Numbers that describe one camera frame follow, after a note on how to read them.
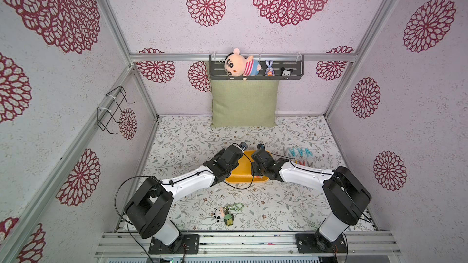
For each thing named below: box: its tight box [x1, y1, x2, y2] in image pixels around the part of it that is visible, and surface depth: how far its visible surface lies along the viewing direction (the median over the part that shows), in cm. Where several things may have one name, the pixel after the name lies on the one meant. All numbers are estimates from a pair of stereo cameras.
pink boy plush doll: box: [224, 48, 263, 78], surface depth 87 cm
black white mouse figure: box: [280, 66, 294, 77], surface depth 94 cm
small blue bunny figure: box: [265, 59, 276, 77], surface depth 93 cm
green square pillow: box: [210, 79, 280, 128], surface depth 103 cm
